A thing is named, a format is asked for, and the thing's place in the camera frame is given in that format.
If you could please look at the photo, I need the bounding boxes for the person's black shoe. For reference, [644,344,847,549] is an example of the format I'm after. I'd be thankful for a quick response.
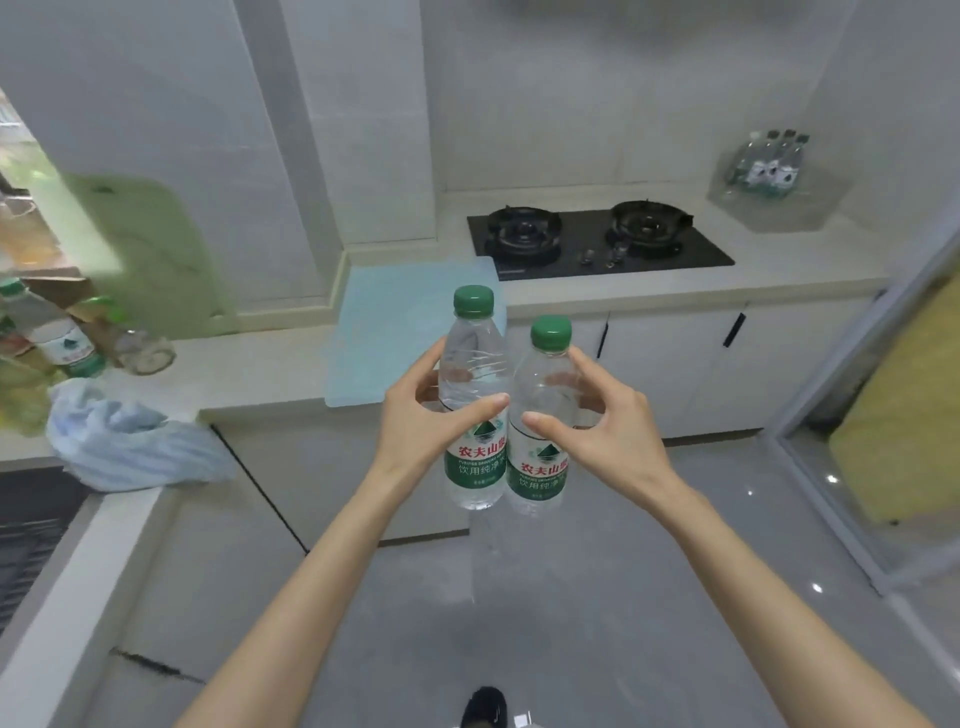
[458,685,510,728]

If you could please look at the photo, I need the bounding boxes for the kitchen window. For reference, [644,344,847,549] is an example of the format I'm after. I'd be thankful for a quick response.
[0,88,63,280]

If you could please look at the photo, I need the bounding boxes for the black stove burner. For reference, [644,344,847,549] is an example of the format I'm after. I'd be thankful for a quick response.
[606,199,694,249]
[483,205,563,256]

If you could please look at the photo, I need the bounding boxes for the glass sliding door frame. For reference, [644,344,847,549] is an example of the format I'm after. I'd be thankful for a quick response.
[771,225,960,597]

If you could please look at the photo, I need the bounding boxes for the black glass gas stove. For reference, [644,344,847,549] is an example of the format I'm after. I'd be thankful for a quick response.
[466,200,737,283]

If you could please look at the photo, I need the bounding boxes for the light blue plastic bag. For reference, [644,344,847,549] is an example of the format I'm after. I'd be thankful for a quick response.
[45,377,239,494]

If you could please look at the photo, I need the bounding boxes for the shrink-wrapped water bottle pack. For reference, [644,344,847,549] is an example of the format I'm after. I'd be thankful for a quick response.
[709,129,849,232]

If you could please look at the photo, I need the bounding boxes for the person's right forearm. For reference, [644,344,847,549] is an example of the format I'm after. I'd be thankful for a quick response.
[633,465,936,728]

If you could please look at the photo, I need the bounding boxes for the dark sink basin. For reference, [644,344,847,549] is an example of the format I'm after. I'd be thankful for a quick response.
[0,466,100,637]

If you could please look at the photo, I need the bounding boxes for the light blue counter mat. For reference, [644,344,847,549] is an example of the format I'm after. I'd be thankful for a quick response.
[324,255,512,409]

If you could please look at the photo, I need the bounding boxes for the person's right hand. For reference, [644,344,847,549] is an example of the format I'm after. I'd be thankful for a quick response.
[522,345,674,501]

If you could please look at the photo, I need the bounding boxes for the yellow panel behind glass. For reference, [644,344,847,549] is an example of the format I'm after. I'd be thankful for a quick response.
[828,271,960,528]

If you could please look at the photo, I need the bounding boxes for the person's left forearm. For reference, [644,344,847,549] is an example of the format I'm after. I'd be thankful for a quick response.
[175,463,451,728]

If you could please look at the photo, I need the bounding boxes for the white corner cabinet front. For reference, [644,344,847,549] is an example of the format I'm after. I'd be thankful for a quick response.
[212,408,472,552]

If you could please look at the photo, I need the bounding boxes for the person's left hand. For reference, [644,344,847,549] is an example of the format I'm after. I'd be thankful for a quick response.
[372,337,512,490]

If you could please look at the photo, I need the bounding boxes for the light green cutting board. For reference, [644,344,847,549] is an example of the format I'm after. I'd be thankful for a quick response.
[63,174,231,340]

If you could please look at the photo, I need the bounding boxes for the clear green-capped water bottle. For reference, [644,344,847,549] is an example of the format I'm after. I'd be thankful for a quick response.
[75,295,178,377]
[0,276,108,378]
[437,285,512,512]
[505,315,576,519]

